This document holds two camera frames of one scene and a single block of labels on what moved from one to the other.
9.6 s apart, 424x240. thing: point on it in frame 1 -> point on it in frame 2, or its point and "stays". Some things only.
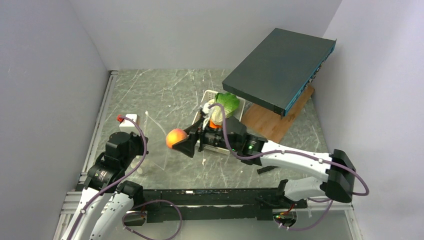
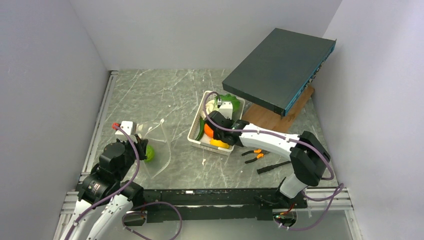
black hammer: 265,169 stays
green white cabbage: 231,103 stays
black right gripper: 187,146 -> 216,136
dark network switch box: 279,72 stays
